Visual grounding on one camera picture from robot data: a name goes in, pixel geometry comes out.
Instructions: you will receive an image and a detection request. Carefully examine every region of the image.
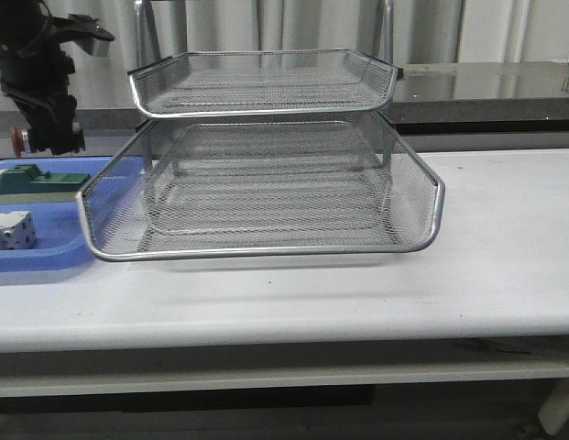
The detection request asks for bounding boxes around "grey stone counter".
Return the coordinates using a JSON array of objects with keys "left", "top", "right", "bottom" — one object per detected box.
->
[{"left": 0, "top": 61, "right": 569, "bottom": 138}]

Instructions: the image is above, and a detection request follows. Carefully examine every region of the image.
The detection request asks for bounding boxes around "blue plastic tray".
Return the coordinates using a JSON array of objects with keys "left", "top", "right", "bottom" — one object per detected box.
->
[{"left": 0, "top": 157, "right": 110, "bottom": 272}]

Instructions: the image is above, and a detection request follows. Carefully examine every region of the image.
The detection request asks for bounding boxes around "silver rack frame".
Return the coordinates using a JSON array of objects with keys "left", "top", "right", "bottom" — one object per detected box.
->
[{"left": 134, "top": 0, "right": 405, "bottom": 175}]

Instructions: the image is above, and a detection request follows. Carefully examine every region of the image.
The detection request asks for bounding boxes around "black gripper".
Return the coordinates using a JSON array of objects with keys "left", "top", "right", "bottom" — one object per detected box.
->
[{"left": 0, "top": 27, "right": 78, "bottom": 155}]

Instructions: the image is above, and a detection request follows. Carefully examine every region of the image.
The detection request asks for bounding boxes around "silver mesh tray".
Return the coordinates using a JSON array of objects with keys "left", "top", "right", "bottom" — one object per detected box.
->
[
  {"left": 76, "top": 111, "right": 445, "bottom": 262},
  {"left": 128, "top": 49, "right": 399, "bottom": 119}
]

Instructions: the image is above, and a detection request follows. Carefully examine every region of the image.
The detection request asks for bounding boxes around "green and beige electrical module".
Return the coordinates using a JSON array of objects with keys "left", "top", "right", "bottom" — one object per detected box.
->
[{"left": 0, "top": 164, "right": 91, "bottom": 204}]

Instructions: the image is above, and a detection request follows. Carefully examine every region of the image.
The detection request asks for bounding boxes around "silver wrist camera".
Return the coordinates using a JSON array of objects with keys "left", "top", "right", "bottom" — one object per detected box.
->
[{"left": 83, "top": 38, "right": 110, "bottom": 58}]

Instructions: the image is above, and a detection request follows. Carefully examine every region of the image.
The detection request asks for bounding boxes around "red emergency stop button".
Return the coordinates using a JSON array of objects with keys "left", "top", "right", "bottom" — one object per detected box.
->
[{"left": 10, "top": 122, "right": 86, "bottom": 155}]

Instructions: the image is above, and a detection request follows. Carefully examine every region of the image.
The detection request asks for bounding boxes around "white circuit breaker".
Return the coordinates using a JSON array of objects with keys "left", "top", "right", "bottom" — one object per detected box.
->
[{"left": 0, "top": 211, "right": 37, "bottom": 250}]

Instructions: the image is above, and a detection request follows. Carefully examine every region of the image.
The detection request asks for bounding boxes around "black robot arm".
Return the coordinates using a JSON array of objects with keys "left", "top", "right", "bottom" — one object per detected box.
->
[{"left": 0, "top": 1, "right": 83, "bottom": 155}]

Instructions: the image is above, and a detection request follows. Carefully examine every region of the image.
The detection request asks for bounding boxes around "white curtain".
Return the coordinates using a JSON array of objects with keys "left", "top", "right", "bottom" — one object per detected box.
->
[{"left": 49, "top": 1, "right": 569, "bottom": 109}]

